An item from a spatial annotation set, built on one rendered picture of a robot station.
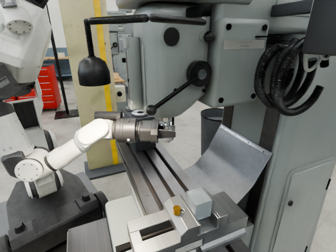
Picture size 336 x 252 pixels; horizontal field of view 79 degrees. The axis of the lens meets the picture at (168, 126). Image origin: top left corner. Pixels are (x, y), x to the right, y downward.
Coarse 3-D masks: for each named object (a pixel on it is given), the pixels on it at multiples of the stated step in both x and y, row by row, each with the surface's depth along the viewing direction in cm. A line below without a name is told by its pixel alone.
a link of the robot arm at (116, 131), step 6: (96, 114) 73; (102, 114) 73; (108, 114) 73; (114, 114) 73; (120, 114) 74; (108, 120) 71; (120, 120) 71; (114, 126) 70; (120, 126) 70; (108, 132) 71; (114, 132) 70; (120, 132) 70; (102, 138) 73; (108, 138) 72; (114, 138) 73; (120, 138) 71
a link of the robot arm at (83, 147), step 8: (96, 120) 69; (104, 120) 69; (80, 128) 69; (88, 128) 68; (96, 128) 68; (104, 128) 68; (80, 136) 68; (88, 136) 68; (96, 136) 68; (104, 136) 70; (80, 144) 68; (88, 144) 68
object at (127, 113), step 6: (120, 108) 118; (126, 108) 114; (126, 114) 110; (132, 114) 106; (138, 114) 105; (144, 114) 105; (138, 120) 103; (138, 138) 107; (132, 144) 111; (138, 144) 108; (144, 144) 110; (150, 144) 112; (138, 150) 109
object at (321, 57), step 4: (312, 4) 45; (304, 56) 51; (320, 56) 51; (328, 56) 51; (304, 60) 52; (320, 60) 53; (304, 64) 52; (316, 64) 53; (304, 68) 53; (308, 68) 54; (312, 68) 54
